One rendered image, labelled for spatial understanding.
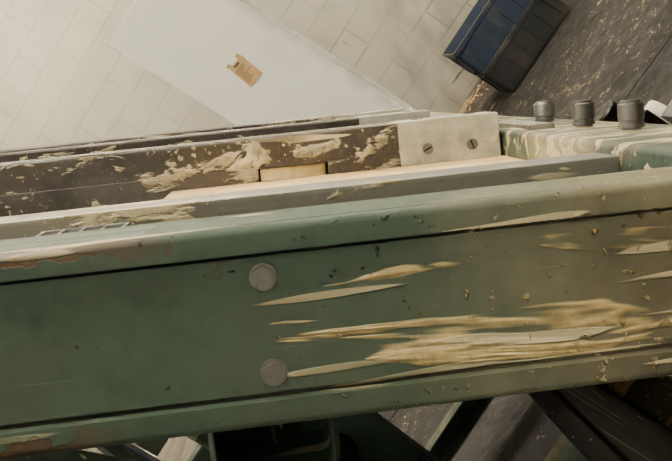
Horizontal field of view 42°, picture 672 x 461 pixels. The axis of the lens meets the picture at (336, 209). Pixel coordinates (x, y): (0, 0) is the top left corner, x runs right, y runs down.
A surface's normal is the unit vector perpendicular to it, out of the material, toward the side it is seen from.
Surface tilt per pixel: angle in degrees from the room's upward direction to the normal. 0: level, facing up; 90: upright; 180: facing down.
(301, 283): 90
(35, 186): 90
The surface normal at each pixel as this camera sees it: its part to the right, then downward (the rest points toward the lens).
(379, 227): 0.07, 0.12
